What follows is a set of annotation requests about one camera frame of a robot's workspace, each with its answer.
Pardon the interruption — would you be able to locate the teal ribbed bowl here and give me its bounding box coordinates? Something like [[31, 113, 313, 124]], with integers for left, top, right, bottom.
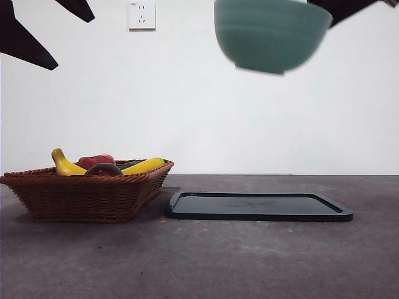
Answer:
[[213, 0, 334, 76]]

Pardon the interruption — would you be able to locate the dark red plum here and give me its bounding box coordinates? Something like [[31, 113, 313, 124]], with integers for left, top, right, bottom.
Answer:
[[84, 162, 123, 177]]

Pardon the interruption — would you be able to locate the yellow banana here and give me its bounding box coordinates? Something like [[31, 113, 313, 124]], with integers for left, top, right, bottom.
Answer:
[[50, 148, 166, 176]]

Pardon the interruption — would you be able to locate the red apple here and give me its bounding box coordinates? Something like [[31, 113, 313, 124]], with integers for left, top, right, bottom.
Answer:
[[77, 154, 117, 171]]

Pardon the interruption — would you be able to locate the green avocado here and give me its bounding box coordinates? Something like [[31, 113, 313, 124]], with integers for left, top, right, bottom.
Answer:
[[119, 159, 140, 171]]

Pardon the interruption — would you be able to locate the brown wicker basket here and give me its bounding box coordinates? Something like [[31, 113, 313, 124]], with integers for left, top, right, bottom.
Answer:
[[0, 159, 175, 224]]

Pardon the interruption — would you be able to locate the black rectangular tray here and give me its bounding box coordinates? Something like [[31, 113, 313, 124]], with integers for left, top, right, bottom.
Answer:
[[164, 191, 354, 222]]

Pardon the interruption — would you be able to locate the white wall socket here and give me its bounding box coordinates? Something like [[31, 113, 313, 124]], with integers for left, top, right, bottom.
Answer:
[[128, 1, 156, 32]]

